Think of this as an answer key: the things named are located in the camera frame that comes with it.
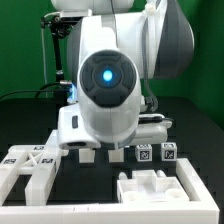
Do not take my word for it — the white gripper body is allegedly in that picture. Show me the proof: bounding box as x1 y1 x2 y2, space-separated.
129 113 173 146

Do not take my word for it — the white chair seat part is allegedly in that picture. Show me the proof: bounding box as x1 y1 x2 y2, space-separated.
117 170 189 203

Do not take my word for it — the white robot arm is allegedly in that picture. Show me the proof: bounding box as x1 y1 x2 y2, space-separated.
51 0 194 150

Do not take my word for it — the white tagged cube left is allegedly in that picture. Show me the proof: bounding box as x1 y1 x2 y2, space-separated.
135 144 152 162

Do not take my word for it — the white tagged cube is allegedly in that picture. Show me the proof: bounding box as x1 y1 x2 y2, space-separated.
161 142 177 161
135 144 152 162

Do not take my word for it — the white tagged cube right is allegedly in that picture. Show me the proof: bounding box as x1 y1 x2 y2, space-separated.
161 142 177 161

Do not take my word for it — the white U-shaped fence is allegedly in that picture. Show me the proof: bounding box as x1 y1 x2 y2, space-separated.
0 158 220 224

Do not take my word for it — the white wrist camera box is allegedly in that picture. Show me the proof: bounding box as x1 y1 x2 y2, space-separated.
57 104 101 150

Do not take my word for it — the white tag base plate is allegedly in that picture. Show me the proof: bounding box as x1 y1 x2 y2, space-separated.
45 130 59 148

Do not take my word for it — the white chair back frame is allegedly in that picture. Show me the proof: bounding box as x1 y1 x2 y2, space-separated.
0 145 68 206

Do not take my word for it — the black cable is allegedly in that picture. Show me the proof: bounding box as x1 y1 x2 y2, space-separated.
0 81 64 102

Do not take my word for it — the grey mounted camera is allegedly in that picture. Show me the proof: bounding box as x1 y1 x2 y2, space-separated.
59 9 92 19

